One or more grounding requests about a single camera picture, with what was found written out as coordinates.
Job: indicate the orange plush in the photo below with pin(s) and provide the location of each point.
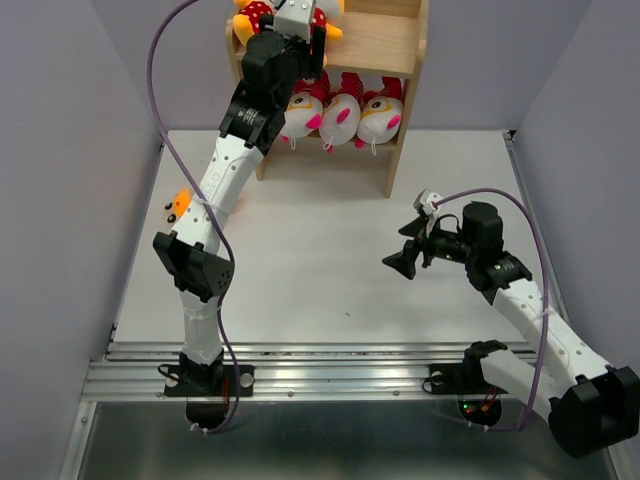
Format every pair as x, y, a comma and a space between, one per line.
176, 208
246, 21

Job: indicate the aluminium mounting rail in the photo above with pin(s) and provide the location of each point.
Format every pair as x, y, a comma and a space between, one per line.
284, 372

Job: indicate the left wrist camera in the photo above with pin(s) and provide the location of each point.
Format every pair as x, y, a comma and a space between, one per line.
293, 18

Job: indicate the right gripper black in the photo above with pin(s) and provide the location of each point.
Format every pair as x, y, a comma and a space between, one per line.
404, 261

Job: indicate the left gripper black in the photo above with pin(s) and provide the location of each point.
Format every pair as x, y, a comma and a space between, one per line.
311, 57

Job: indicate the wooden shelf unit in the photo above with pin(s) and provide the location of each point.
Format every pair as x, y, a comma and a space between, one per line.
381, 39

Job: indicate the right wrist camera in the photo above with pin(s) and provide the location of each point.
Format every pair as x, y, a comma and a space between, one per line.
425, 204

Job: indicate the orange plush facing up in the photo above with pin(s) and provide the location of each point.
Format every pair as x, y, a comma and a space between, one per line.
326, 13

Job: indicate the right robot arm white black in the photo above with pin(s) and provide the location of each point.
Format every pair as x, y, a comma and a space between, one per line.
587, 403

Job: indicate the white pink plush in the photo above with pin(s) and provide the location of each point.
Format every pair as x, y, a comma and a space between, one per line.
341, 116
304, 112
381, 115

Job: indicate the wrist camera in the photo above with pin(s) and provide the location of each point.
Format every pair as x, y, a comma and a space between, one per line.
293, 18
425, 204

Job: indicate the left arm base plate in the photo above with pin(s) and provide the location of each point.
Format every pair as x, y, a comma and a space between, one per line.
184, 382

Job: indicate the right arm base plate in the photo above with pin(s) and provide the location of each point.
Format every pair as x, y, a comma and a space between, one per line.
466, 378

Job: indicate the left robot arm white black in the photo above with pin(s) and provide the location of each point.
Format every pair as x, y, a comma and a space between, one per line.
189, 251

